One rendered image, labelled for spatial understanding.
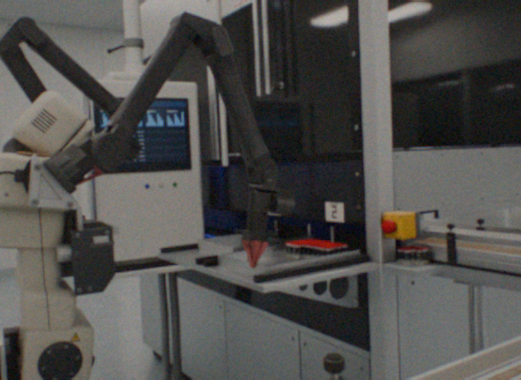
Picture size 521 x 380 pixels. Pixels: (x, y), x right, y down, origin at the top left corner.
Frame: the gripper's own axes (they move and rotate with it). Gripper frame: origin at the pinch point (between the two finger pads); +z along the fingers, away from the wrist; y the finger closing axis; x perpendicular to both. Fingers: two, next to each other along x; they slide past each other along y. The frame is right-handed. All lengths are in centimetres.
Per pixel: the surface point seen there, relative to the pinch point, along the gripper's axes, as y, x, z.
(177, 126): 12, 87, -49
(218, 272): -2.7, 13.7, 4.0
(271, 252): 20.1, 20.2, -2.2
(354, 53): 25, -5, -64
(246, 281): -2.8, -2.1, 4.2
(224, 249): 10.7, 34.5, -1.4
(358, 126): 29, -5, -43
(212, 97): 26, 85, -64
